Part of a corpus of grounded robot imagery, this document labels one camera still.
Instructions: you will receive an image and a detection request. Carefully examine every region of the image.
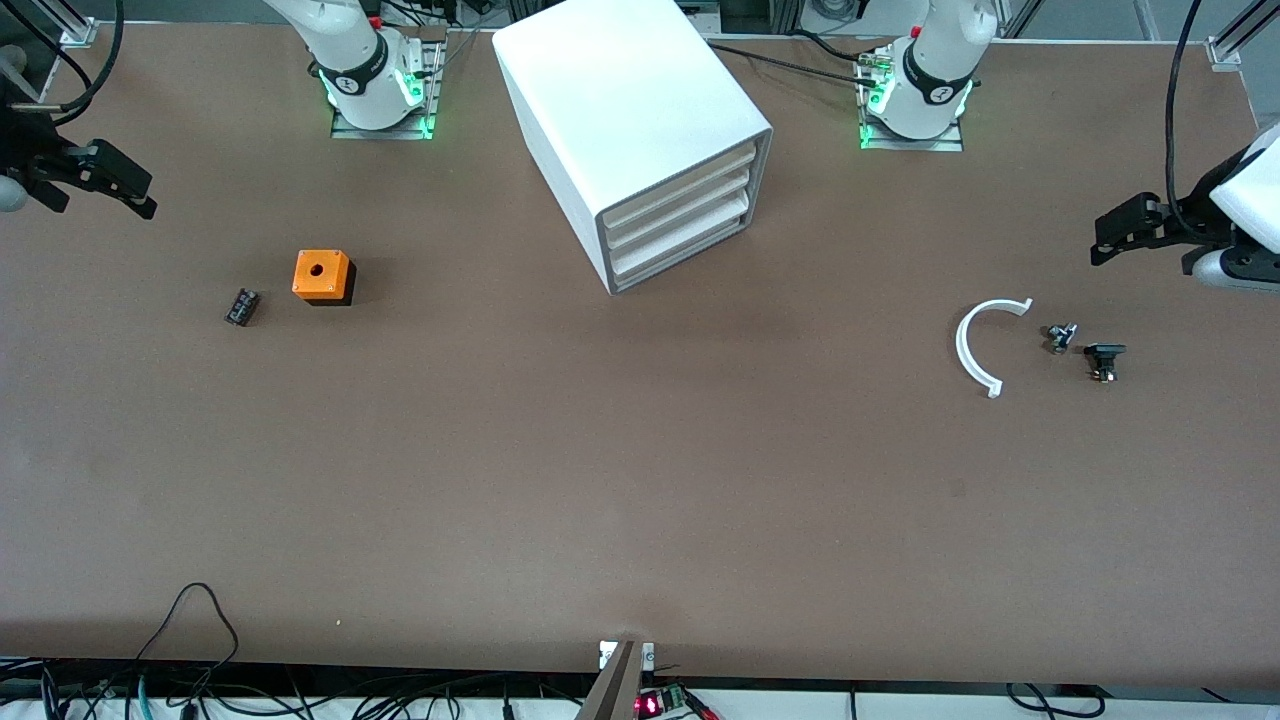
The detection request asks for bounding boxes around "white curved plastic arc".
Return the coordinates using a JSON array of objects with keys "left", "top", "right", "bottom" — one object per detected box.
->
[{"left": 955, "top": 297, "right": 1034, "bottom": 399}]

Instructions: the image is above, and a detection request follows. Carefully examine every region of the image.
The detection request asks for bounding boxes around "orange box with hole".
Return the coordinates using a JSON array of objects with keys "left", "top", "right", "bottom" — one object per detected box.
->
[{"left": 292, "top": 249, "right": 358, "bottom": 307}]

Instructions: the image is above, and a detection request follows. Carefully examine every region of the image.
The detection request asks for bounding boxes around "circuit board with red light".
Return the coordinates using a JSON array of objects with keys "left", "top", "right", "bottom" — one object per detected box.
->
[{"left": 635, "top": 685, "right": 693, "bottom": 720}]

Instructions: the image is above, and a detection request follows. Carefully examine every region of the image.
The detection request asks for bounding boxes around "aluminium profile bar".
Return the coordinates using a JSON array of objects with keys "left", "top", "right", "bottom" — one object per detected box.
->
[{"left": 574, "top": 640, "right": 647, "bottom": 720}]

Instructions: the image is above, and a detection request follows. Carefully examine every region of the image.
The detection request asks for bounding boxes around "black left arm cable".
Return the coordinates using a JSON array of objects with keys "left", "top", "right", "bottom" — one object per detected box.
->
[{"left": 1162, "top": 0, "right": 1207, "bottom": 241}]

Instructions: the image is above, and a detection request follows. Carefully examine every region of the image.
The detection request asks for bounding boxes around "aluminium frame post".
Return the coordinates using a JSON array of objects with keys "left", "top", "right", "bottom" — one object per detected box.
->
[
  {"left": 1205, "top": 0, "right": 1280, "bottom": 71},
  {"left": 45, "top": 0, "right": 102, "bottom": 47}
]

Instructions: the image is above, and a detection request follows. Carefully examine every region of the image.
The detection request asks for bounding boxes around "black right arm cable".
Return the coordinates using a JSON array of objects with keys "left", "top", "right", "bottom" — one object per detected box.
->
[{"left": 40, "top": 0, "right": 126, "bottom": 113}]

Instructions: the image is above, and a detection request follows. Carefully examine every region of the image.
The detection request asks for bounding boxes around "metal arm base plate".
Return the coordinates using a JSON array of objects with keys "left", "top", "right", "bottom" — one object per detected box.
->
[
  {"left": 857, "top": 48, "right": 966, "bottom": 153},
  {"left": 330, "top": 38, "right": 444, "bottom": 141}
]

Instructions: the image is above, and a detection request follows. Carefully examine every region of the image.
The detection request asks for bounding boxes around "black cable to arm base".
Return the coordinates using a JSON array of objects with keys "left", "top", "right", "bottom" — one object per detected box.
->
[{"left": 705, "top": 42, "right": 883, "bottom": 85}]

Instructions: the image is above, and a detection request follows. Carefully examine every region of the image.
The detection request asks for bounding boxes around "black looped cable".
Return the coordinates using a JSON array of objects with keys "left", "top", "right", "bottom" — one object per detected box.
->
[{"left": 133, "top": 582, "right": 242, "bottom": 667}]

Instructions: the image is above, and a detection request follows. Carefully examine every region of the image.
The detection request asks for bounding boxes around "black coiled cable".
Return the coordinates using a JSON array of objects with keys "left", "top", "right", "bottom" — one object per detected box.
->
[{"left": 1005, "top": 683, "right": 1106, "bottom": 720}]

